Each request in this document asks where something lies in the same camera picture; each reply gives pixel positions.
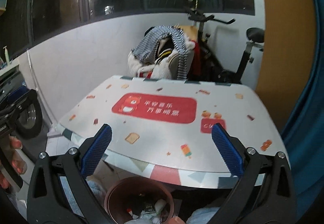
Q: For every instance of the wooden chair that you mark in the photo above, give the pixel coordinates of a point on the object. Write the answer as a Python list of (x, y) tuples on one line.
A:
[(190, 31)]

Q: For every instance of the person's left hand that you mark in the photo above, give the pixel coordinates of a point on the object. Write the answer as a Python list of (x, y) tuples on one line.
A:
[(17, 162)]

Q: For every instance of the striped black white shirt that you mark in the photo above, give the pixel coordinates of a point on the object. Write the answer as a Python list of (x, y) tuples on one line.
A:
[(145, 49)]

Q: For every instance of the black exercise bike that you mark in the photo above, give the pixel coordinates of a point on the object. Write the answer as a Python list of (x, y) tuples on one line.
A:
[(230, 45)]

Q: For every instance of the pink cartoon table mat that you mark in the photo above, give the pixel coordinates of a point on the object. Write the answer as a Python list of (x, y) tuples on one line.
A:
[(174, 122)]

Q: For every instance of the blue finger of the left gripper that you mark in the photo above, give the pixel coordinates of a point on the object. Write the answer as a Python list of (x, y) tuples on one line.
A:
[(18, 93)]

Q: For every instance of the brown round trash bin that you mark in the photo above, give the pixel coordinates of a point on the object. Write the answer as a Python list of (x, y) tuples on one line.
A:
[(129, 195)]

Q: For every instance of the blue fleece sleeve left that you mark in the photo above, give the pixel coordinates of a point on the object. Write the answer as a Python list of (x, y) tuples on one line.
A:
[(97, 188)]

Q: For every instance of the folding table with patterned cover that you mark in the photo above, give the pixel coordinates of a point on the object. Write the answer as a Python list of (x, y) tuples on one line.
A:
[(172, 127)]

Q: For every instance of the blue curtain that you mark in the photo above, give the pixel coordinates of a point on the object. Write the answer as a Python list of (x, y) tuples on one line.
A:
[(303, 132)]

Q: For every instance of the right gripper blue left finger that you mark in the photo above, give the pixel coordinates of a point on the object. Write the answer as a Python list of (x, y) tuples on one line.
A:
[(93, 149)]

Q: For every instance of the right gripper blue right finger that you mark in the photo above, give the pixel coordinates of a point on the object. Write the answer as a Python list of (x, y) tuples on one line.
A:
[(230, 149)]

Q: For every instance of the washing machine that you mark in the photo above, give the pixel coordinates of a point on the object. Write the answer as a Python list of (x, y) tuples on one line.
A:
[(29, 124)]

